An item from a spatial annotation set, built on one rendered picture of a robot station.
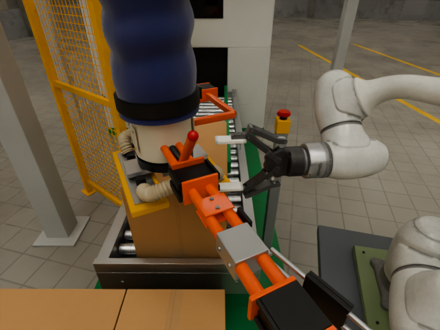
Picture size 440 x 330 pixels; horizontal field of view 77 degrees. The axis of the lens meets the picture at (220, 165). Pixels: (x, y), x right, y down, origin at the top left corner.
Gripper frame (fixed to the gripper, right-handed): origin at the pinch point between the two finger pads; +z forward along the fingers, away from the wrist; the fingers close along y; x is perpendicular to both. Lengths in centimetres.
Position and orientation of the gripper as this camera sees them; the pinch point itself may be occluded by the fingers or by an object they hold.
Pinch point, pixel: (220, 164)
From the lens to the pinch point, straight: 67.4
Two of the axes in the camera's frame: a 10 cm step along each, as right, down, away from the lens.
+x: -1.0, -5.4, 8.4
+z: -10.0, 0.5, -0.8
